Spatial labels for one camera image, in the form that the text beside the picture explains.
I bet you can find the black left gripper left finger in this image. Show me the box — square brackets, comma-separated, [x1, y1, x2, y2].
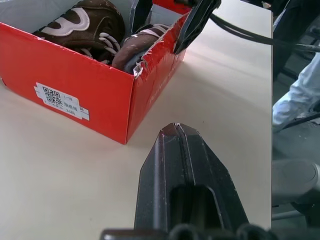
[133, 122, 187, 230]

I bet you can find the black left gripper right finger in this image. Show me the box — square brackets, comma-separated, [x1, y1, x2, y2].
[178, 123, 251, 230]

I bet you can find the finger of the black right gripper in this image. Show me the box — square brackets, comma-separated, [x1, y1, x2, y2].
[131, 0, 154, 35]
[173, 0, 222, 55]

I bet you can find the red cardboard shoebox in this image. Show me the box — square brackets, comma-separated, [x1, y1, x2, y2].
[0, 0, 191, 146]

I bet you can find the brown shoe with striped tongue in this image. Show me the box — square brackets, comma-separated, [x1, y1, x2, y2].
[111, 23, 174, 75]

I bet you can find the brown shoe with pink logo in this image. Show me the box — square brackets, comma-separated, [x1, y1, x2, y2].
[32, 0, 126, 64]

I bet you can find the silver robot body part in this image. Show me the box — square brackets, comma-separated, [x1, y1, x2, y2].
[271, 159, 320, 200]

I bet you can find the person's leg in blue jeans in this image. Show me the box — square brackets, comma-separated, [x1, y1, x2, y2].
[271, 53, 320, 134]

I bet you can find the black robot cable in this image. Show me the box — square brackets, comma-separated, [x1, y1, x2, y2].
[209, 13, 320, 54]

